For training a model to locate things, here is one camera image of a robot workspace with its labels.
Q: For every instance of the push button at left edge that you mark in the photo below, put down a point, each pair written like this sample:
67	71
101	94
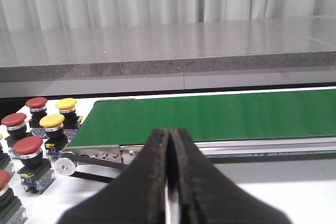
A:
6	162

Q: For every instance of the red push button near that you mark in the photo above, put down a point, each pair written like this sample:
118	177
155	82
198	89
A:
37	173

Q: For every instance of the yellow push button near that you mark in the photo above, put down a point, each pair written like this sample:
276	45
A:
57	140

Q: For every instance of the silver drive pulley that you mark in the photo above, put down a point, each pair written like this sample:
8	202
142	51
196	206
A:
65	166

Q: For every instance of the red push button left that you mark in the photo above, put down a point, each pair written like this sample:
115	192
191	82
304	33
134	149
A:
17	130

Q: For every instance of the yellow push button far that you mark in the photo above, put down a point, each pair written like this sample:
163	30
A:
72	122

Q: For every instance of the red push button far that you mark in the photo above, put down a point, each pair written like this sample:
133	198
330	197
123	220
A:
38	110

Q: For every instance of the yellow push button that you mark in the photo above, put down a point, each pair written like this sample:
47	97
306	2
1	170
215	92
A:
72	122
57	140

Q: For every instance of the red push button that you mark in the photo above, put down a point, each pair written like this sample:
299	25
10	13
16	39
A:
38	110
12	210
17	130
37	173

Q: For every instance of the red push button bottom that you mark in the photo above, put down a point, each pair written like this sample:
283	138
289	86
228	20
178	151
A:
12	210

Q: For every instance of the grey stone counter slab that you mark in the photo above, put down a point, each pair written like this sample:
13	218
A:
244	53

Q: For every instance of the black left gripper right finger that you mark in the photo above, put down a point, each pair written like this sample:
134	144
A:
203	194

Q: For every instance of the aluminium conveyor frame rail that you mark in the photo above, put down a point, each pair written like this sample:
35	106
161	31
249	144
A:
216	149

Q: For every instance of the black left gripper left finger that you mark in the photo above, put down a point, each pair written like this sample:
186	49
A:
131	197

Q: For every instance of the green conveyor belt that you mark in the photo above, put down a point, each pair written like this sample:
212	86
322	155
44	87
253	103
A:
211	117

